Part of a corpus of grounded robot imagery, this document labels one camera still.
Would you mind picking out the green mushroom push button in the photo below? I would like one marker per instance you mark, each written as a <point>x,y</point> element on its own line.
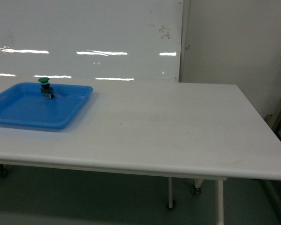
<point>46,90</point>

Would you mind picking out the blue plastic tray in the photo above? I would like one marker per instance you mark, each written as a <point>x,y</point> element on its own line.
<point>23,105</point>

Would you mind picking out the white board frame post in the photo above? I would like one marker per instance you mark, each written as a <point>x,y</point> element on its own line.
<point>186,7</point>

